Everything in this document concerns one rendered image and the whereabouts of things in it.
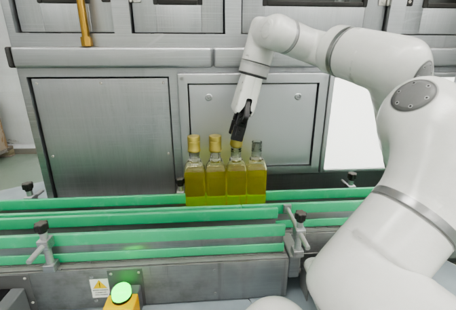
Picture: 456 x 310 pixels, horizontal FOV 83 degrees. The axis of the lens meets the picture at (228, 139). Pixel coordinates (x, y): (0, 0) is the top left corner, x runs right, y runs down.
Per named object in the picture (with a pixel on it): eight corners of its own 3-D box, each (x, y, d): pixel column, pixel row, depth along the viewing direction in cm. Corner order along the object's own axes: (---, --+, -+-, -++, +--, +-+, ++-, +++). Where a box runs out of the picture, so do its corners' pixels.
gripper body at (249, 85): (237, 66, 70) (226, 106, 73) (242, 67, 60) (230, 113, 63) (263, 72, 71) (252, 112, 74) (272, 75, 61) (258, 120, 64)
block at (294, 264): (290, 252, 77) (292, 231, 75) (300, 277, 68) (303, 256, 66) (278, 252, 77) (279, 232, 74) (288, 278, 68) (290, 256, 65)
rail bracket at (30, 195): (53, 211, 86) (45, 174, 82) (41, 224, 80) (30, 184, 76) (41, 211, 86) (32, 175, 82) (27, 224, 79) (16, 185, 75)
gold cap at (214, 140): (221, 148, 74) (221, 133, 72) (222, 152, 70) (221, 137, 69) (209, 148, 73) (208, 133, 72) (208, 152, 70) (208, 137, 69)
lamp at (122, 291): (134, 287, 63) (133, 278, 63) (129, 304, 59) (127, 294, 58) (115, 289, 63) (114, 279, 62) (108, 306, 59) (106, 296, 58)
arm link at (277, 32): (314, 24, 55) (282, 8, 50) (298, 73, 58) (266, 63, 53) (270, 23, 67) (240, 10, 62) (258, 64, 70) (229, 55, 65)
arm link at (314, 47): (321, 72, 43) (254, 47, 59) (363, 86, 50) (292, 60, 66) (345, 20, 40) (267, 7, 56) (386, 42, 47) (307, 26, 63)
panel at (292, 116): (429, 166, 96) (453, 71, 85) (435, 169, 93) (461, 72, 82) (183, 173, 90) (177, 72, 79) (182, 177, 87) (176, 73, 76)
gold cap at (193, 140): (191, 154, 69) (191, 138, 68) (185, 150, 72) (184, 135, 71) (203, 151, 71) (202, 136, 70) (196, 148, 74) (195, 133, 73)
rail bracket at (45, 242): (64, 265, 64) (53, 218, 60) (46, 291, 57) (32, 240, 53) (47, 266, 63) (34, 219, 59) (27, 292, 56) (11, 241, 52)
